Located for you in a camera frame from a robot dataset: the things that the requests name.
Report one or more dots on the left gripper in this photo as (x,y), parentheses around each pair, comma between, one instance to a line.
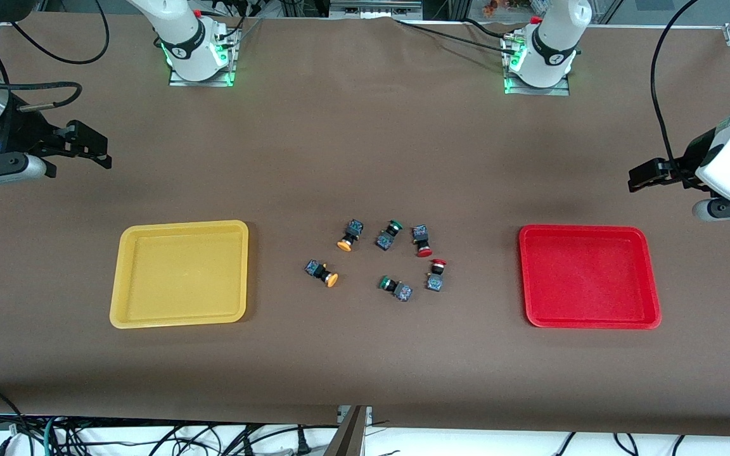
(696,156)

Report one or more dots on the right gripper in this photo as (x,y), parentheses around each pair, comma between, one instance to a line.
(15,132)

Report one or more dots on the red push button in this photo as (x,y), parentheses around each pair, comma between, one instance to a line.
(422,239)
(435,278)

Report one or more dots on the yellow push button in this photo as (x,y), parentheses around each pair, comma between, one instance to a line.
(352,231)
(320,272)

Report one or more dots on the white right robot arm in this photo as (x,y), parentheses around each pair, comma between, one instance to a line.
(181,44)

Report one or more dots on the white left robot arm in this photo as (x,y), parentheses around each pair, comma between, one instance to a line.
(552,50)

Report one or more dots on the red plastic tray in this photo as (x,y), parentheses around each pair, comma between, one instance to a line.
(593,304)

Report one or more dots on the yellow plastic tray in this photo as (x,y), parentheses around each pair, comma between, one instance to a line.
(175,310)

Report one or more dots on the orange background object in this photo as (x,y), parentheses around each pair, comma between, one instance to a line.
(495,7)

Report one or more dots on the green push button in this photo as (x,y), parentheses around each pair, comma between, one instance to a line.
(398,289)
(387,237)

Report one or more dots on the brown table cover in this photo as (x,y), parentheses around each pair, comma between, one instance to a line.
(365,158)

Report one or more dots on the black power plug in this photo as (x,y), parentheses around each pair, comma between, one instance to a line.
(303,443)

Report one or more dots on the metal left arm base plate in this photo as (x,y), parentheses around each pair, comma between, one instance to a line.
(564,92)

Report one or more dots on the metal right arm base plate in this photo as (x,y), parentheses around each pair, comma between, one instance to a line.
(229,76)

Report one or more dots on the aluminium frame profile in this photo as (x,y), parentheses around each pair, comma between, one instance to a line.
(371,9)

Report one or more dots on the white mounting bracket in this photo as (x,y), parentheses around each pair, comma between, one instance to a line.
(369,415)

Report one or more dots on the grey metal post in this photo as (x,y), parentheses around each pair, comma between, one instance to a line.
(349,437)

